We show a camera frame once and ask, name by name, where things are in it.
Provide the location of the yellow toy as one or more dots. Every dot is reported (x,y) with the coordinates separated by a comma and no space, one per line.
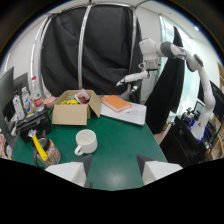
(70,101)

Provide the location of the black case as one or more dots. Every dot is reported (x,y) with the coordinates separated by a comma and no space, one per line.
(33,124)

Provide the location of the open cardboard box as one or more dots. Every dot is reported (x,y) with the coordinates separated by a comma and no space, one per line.
(76,108)

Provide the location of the black computer monitor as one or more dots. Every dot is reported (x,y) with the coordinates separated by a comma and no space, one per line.
(7,95)

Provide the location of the black equipment cart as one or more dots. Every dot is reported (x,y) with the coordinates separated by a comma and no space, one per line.
(188,140)

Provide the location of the orange book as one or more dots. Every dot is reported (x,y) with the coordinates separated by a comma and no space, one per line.
(115,103)

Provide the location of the black draped cloth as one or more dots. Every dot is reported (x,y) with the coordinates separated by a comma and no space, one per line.
(168,90)

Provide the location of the white plastic bottle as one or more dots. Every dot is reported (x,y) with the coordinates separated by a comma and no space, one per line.
(18,107)

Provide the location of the pink packet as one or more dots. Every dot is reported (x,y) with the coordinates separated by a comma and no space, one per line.
(83,96)

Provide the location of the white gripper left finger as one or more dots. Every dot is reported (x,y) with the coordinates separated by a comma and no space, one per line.
(71,171)

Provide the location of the yellow label plastic bottle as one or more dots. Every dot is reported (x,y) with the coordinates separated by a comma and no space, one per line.
(27,102)

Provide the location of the pink bowl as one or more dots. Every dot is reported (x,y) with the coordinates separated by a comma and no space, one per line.
(49,101)

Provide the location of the black curtain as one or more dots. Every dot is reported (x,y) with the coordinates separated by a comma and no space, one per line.
(93,50)

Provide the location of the colourful patterned pot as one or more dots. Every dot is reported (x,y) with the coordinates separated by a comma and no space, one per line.
(50,154)

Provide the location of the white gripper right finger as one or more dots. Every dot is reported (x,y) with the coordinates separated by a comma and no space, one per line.
(156,170)

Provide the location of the white laptop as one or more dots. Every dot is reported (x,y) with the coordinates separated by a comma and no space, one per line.
(128,114)

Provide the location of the red label water bottle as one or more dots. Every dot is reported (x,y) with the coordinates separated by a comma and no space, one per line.
(36,95)

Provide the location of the metal frame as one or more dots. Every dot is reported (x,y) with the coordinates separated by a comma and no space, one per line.
(83,46)

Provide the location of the white ceramic mug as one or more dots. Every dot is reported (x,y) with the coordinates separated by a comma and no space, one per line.
(86,141)

